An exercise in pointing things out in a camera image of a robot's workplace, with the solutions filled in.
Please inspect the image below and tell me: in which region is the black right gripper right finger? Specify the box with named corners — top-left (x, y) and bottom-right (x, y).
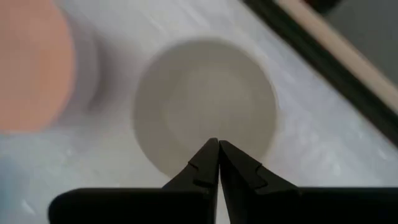
top-left (219, 139), bottom-right (398, 224)

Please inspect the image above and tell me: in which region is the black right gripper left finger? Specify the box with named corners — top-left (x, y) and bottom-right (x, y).
top-left (47, 138), bottom-right (220, 224)

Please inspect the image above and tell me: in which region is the white bowl with blue inside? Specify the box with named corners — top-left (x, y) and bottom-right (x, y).
top-left (132, 37), bottom-right (279, 180)

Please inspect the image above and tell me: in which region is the orange bowl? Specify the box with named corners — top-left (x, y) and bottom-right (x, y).
top-left (0, 0), bottom-right (77, 134)

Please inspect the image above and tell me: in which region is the black metal table frame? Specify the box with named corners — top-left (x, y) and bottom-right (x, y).
top-left (241, 0), bottom-right (398, 146)

